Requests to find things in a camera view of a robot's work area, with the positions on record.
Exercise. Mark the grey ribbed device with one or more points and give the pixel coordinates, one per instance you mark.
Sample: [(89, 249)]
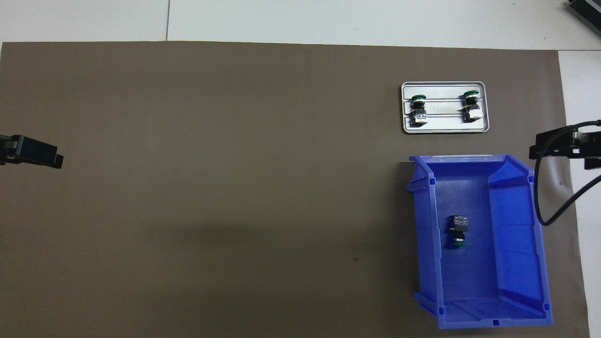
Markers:
[(587, 10)]

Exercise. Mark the green push button switch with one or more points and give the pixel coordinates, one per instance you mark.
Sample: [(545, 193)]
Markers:
[(471, 110), (419, 110), (458, 230)]

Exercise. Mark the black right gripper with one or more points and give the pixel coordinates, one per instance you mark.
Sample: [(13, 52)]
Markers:
[(589, 145)]

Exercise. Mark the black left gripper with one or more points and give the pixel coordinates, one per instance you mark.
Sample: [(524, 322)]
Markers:
[(5, 150)]

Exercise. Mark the brown table mat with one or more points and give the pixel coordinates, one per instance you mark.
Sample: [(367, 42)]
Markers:
[(235, 164)]

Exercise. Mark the grey metal tray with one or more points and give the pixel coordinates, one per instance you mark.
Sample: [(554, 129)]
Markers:
[(443, 124)]

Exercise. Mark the blue plastic storage bin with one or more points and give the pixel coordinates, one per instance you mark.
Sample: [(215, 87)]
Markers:
[(507, 263)]

